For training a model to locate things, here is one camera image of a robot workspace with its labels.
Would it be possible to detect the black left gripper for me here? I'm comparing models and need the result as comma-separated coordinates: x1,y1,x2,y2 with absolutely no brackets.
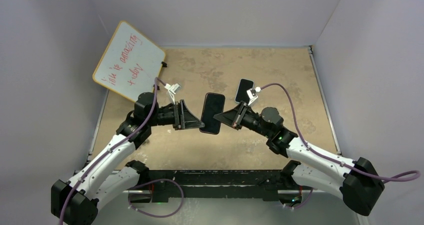
147,100,204,131

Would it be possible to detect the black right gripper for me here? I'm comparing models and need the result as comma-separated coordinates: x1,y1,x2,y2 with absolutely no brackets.
214,101,272,138

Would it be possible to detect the black phone case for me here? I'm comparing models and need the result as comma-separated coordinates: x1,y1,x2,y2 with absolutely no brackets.
198,92,227,136

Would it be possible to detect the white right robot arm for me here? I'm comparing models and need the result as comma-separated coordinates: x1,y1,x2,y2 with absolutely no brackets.
214,103,385,216

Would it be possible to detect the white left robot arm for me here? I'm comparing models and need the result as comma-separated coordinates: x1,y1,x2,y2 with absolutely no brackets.
51,92,205,225

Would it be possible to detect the black whiteboard clip upper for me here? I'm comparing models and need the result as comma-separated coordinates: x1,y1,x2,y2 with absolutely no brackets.
161,61,168,68

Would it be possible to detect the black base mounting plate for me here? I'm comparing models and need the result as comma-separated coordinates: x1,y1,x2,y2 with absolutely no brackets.
116,169,314,204

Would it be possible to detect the yellow framed whiteboard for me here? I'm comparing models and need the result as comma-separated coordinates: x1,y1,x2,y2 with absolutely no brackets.
92,20,166,102

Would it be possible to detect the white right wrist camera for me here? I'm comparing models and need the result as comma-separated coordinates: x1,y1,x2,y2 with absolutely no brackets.
246,86,262,106

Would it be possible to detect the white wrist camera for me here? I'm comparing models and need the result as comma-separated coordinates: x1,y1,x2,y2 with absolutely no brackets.
164,83,182,104
246,86,262,106

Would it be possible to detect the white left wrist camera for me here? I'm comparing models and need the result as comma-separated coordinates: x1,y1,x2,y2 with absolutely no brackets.
164,83,182,104

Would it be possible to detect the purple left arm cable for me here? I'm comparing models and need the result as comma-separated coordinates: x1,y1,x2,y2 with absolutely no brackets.
58,77,168,225

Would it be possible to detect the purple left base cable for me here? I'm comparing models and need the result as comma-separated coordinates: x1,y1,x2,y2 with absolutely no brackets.
127,178,185,218

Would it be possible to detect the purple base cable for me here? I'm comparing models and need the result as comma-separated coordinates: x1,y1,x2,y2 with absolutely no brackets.
282,187,314,211
127,178,185,218

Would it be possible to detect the aluminium front rail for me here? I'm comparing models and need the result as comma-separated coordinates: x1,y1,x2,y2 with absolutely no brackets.
67,169,335,195

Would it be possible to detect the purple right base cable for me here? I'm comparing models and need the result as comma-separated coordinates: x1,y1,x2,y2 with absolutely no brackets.
282,187,314,211

